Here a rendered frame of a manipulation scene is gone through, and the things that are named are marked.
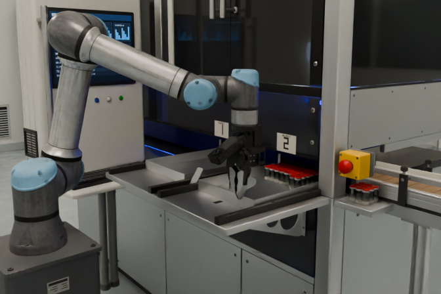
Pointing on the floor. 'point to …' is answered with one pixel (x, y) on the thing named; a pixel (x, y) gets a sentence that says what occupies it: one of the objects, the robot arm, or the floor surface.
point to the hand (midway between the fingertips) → (237, 195)
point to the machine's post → (334, 122)
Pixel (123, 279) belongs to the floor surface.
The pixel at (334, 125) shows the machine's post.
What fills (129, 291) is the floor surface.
